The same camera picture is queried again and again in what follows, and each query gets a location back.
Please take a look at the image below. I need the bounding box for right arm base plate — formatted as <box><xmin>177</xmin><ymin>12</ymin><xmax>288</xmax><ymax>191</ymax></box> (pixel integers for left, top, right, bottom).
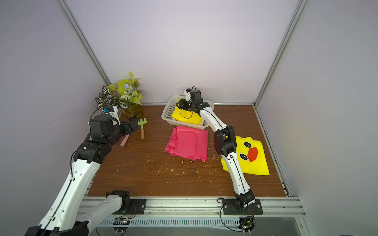
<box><xmin>217</xmin><ymin>198</ymin><xmax>263</xmax><ymax>215</ymax></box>

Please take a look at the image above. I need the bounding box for yellow duck folded raincoat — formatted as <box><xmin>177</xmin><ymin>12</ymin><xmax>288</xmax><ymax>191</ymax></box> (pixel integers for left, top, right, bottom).
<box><xmin>236</xmin><ymin>136</ymin><xmax>270</xmax><ymax>176</ymax></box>

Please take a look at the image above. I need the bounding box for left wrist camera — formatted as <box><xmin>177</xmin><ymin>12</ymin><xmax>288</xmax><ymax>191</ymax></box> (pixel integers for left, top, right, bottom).
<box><xmin>102</xmin><ymin>105</ymin><xmax>120</xmax><ymax>122</ymax></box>

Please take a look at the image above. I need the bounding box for left controller board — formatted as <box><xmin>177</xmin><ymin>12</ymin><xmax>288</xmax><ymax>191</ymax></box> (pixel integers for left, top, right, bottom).
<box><xmin>113</xmin><ymin>217</ymin><xmax>131</xmax><ymax>236</ymax></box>

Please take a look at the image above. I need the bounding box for controller board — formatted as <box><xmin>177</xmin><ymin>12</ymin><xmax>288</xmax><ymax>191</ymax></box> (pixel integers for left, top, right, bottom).
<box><xmin>238</xmin><ymin>216</ymin><xmax>256</xmax><ymax>234</ymax></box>
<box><xmin>113</xmin><ymin>217</ymin><xmax>131</xmax><ymax>236</ymax></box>

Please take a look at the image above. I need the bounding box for plain yellow raincoat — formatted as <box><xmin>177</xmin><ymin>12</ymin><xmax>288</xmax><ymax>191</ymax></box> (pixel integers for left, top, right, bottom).
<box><xmin>172</xmin><ymin>106</ymin><xmax>202</xmax><ymax>125</ymax></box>

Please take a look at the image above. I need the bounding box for artificial plant in vase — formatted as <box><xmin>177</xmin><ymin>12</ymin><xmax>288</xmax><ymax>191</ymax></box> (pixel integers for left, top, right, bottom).
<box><xmin>95</xmin><ymin>71</ymin><xmax>144</xmax><ymax>119</ymax></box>

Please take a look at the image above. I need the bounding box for right controller board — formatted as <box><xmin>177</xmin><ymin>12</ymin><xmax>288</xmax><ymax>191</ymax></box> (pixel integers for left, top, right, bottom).
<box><xmin>238</xmin><ymin>216</ymin><xmax>256</xmax><ymax>234</ymax></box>

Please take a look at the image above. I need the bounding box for pink raincoat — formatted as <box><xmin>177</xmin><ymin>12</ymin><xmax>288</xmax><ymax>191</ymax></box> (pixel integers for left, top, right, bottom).
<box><xmin>164</xmin><ymin>125</ymin><xmax>209</xmax><ymax>162</ymax></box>

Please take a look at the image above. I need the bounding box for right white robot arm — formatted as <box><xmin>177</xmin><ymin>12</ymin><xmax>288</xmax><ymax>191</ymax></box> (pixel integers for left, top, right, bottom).
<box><xmin>176</xmin><ymin>88</ymin><xmax>256</xmax><ymax>213</ymax></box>

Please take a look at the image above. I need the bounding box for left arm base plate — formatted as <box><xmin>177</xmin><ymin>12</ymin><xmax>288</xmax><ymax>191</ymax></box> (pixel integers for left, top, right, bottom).
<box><xmin>113</xmin><ymin>198</ymin><xmax>147</xmax><ymax>215</ymax></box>

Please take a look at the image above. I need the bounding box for green toy rake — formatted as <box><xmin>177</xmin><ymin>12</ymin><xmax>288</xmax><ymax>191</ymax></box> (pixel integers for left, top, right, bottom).
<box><xmin>138</xmin><ymin>118</ymin><xmax>147</xmax><ymax>140</ymax></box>

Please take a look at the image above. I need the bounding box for aluminium front rail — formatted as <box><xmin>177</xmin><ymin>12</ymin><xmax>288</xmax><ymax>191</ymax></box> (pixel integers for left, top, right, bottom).
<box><xmin>56</xmin><ymin>197</ymin><xmax>314</xmax><ymax>236</ymax></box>

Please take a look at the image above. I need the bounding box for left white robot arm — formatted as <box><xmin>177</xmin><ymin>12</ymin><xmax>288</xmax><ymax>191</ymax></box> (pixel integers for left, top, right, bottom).
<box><xmin>25</xmin><ymin>114</ymin><xmax>138</xmax><ymax>236</ymax></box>

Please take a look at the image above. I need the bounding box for white plastic basket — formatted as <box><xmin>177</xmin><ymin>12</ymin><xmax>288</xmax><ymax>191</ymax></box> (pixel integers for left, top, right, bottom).
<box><xmin>161</xmin><ymin>95</ymin><xmax>209</xmax><ymax>130</ymax></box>

